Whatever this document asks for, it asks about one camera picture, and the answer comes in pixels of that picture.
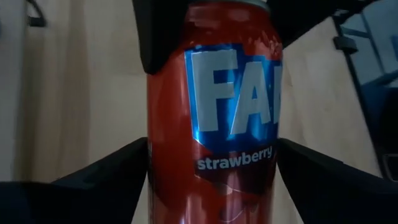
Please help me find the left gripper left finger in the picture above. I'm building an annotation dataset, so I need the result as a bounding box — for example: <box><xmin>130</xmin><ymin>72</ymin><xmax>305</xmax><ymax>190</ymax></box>
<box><xmin>52</xmin><ymin>137</ymin><xmax>149</xmax><ymax>224</ymax></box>

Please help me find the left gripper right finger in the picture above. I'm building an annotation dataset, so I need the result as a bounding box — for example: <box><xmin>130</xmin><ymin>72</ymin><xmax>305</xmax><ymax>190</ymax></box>
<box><xmin>277</xmin><ymin>139</ymin><xmax>383</xmax><ymax>224</ymax></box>

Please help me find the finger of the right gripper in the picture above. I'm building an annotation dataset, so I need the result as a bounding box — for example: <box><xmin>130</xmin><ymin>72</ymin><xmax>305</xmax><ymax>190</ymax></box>
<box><xmin>267</xmin><ymin>0</ymin><xmax>374</xmax><ymax>47</ymax></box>
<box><xmin>132</xmin><ymin>0</ymin><xmax>190</xmax><ymax>75</ymax></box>

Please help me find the red Fanta strawberry can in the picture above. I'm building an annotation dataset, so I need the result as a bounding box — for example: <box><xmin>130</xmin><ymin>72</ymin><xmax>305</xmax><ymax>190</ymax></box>
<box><xmin>146</xmin><ymin>0</ymin><xmax>284</xmax><ymax>224</ymax></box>

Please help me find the wooden shelf black metal frame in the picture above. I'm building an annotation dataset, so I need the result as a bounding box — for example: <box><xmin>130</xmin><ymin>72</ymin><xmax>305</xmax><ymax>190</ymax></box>
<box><xmin>26</xmin><ymin>0</ymin><xmax>47</xmax><ymax>28</ymax></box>

